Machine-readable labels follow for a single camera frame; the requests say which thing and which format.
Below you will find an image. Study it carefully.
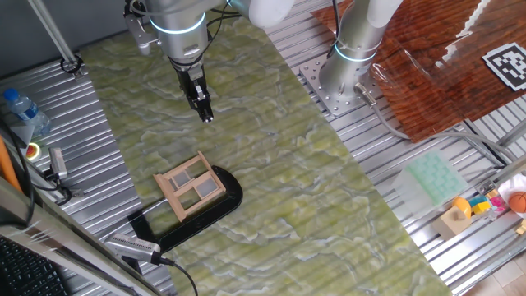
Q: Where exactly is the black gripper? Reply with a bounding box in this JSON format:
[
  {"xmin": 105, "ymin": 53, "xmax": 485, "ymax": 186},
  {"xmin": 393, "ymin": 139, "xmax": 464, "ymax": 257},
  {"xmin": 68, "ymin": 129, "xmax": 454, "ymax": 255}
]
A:
[{"xmin": 175, "ymin": 63, "xmax": 215, "ymax": 124}]

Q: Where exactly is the wooden miniature sliding window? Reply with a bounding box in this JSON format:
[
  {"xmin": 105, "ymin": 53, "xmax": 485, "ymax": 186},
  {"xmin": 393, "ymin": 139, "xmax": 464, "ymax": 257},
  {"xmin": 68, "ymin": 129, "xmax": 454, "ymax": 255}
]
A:
[{"xmin": 153, "ymin": 150, "xmax": 228, "ymax": 223}]

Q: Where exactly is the black metal C-clamp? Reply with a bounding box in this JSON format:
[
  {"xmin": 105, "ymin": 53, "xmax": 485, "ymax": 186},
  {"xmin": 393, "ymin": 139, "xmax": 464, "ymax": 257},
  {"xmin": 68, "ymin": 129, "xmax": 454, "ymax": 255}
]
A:
[{"xmin": 127, "ymin": 165, "xmax": 244, "ymax": 254}]

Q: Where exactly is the green marble pattern mat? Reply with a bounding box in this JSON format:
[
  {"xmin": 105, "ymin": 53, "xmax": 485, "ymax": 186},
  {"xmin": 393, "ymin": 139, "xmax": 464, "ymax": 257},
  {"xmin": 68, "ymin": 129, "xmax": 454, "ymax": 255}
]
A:
[{"xmin": 79, "ymin": 7, "xmax": 454, "ymax": 296}]

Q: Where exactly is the silver metal pole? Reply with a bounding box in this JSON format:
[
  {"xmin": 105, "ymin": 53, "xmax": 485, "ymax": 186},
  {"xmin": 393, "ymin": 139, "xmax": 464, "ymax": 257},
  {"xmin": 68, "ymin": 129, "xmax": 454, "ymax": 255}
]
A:
[{"xmin": 26, "ymin": 0, "xmax": 85, "ymax": 80}]

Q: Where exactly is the yellow red emergency button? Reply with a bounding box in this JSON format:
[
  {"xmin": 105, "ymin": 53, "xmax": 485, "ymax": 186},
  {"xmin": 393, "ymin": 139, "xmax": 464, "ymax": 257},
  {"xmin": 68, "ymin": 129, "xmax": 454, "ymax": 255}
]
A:
[{"xmin": 24, "ymin": 141, "xmax": 43, "ymax": 163}]

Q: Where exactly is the clear plastic water bottle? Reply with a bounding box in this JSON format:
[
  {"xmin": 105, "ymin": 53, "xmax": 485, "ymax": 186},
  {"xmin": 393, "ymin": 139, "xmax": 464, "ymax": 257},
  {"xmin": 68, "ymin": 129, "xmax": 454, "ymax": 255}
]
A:
[{"xmin": 2, "ymin": 87, "xmax": 53, "ymax": 137}]

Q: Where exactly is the grey metal desk beam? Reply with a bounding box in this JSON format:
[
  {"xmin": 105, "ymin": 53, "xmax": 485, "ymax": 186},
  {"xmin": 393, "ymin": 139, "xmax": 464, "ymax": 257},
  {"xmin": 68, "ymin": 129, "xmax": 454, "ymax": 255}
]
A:
[{"xmin": 0, "ymin": 176, "xmax": 165, "ymax": 296}]

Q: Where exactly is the orange pole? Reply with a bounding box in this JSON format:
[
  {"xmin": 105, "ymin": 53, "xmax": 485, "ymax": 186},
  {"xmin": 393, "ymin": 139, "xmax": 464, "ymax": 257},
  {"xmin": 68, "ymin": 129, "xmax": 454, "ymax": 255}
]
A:
[{"xmin": 0, "ymin": 134, "xmax": 22, "ymax": 193}]

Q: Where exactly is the brown wood grain mat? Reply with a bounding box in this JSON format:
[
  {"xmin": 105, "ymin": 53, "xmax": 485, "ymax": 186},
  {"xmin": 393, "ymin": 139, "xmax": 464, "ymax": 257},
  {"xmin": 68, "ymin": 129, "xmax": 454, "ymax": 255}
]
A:
[{"xmin": 310, "ymin": 0, "xmax": 526, "ymax": 144}]

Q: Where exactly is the translucent plastic grid tray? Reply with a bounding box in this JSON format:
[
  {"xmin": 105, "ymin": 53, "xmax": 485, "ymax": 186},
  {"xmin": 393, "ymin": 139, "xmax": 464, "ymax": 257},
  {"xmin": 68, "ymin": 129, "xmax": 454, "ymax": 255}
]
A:
[{"xmin": 391, "ymin": 149, "xmax": 470, "ymax": 220}]

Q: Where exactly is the black keyboard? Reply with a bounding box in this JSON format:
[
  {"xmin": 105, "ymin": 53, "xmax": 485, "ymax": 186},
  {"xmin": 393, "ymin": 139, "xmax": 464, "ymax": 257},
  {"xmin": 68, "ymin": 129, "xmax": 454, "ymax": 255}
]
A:
[{"xmin": 0, "ymin": 236, "xmax": 72, "ymax": 296}]

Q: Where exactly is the teal toy block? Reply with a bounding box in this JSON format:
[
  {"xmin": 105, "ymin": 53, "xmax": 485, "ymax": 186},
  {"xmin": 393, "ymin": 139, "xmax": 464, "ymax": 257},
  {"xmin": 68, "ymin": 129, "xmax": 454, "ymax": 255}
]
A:
[{"xmin": 468, "ymin": 194, "xmax": 491, "ymax": 208}]

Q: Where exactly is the yellow toy block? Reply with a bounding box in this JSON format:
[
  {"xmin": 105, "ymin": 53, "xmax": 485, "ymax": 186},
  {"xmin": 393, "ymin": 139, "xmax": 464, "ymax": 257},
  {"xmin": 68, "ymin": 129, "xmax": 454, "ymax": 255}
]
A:
[{"xmin": 471, "ymin": 201, "xmax": 492, "ymax": 216}]

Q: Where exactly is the black white fiducial marker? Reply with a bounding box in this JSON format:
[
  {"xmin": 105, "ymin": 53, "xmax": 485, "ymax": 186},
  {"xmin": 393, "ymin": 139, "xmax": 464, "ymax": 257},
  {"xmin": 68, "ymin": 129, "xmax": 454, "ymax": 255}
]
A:
[{"xmin": 481, "ymin": 41, "xmax": 526, "ymax": 92}]

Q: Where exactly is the pink toy block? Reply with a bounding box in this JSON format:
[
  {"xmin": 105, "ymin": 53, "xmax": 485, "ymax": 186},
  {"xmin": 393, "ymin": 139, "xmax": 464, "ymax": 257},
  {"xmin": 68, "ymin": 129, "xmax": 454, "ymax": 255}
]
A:
[{"xmin": 488, "ymin": 195, "xmax": 508, "ymax": 214}]

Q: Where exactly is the orange toy basketball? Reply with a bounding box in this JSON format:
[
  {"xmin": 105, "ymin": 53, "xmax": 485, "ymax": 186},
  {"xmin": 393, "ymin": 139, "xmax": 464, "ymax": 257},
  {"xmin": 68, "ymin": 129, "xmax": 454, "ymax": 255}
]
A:
[{"xmin": 507, "ymin": 191, "xmax": 526, "ymax": 215}]

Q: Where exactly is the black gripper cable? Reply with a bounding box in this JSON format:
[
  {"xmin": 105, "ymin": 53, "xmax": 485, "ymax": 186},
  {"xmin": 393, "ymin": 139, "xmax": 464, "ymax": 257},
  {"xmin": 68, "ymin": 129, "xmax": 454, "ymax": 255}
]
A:
[{"xmin": 180, "ymin": 0, "xmax": 244, "ymax": 67}]

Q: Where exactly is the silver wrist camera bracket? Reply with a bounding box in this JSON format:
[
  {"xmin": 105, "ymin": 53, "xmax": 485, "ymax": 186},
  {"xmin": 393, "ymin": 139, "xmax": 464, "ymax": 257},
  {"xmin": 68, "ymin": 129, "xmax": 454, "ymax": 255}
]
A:
[{"xmin": 122, "ymin": 2, "xmax": 162, "ymax": 57}]

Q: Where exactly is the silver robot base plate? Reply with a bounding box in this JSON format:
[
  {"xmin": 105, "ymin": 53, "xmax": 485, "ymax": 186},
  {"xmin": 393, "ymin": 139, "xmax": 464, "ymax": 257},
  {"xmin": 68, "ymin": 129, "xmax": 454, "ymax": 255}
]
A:
[{"xmin": 298, "ymin": 54, "xmax": 386, "ymax": 118}]

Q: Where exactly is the black cable ring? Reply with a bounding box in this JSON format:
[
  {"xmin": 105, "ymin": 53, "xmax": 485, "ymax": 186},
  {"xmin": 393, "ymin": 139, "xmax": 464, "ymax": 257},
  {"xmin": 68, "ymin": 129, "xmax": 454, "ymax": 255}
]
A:
[{"xmin": 59, "ymin": 54, "xmax": 85, "ymax": 76}]

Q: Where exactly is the grey ribbed camera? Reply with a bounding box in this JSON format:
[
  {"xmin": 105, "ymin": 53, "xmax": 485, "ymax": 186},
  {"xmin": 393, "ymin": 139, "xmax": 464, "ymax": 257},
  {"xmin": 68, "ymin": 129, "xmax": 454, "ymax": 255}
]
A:
[{"xmin": 104, "ymin": 233, "xmax": 162, "ymax": 266}]

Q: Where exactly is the black camera cable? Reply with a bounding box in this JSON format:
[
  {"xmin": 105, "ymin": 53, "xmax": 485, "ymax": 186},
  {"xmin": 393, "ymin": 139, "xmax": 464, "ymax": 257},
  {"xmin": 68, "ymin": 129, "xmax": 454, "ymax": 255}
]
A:
[{"xmin": 158, "ymin": 255, "xmax": 200, "ymax": 296}]

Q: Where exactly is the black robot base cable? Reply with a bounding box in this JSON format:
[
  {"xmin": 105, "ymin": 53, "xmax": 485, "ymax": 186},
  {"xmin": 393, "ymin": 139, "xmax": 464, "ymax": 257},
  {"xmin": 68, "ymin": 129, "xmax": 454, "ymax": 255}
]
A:
[{"xmin": 325, "ymin": 0, "xmax": 343, "ymax": 59}]

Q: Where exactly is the grey cable with metal connector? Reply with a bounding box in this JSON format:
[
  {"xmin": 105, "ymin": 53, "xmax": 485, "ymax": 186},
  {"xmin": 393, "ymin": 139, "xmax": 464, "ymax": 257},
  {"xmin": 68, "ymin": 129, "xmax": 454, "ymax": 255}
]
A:
[{"xmin": 353, "ymin": 81, "xmax": 519, "ymax": 162}]

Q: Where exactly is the black camera holder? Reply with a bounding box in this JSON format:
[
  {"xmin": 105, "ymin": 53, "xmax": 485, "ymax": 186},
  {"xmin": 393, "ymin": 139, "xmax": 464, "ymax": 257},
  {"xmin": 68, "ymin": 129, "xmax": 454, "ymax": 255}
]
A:
[{"xmin": 121, "ymin": 254, "xmax": 144, "ymax": 275}]

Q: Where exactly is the long black cable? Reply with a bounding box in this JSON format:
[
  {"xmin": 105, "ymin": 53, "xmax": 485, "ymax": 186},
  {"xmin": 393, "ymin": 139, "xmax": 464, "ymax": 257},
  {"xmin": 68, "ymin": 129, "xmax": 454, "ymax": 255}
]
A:
[{"xmin": 0, "ymin": 117, "xmax": 38, "ymax": 226}]

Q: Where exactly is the thin black cable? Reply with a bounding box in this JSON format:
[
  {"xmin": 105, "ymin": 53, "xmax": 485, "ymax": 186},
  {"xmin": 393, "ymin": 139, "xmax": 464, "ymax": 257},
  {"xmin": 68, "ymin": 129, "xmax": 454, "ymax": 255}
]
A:
[{"xmin": 463, "ymin": 118, "xmax": 507, "ymax": 169}]

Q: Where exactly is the small metal bracket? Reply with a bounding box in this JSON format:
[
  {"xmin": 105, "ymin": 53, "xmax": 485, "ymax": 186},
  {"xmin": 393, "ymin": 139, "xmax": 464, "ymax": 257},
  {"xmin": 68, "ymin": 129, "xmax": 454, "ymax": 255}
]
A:
[{"xmin": 475, "ymin": 178, "xmax": 497, "ymax": 196}]

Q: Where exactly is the aluminium frame bar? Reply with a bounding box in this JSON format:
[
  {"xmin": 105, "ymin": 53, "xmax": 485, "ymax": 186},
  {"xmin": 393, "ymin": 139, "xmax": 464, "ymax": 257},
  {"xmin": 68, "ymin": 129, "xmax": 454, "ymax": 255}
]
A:
[
  {"xmin": 491, "ymin": 152, "xmax": 526, "ymax": 185},
  {"xmin": 495, "ymin": 117, "xmax": 526, "ymax": 150}
]

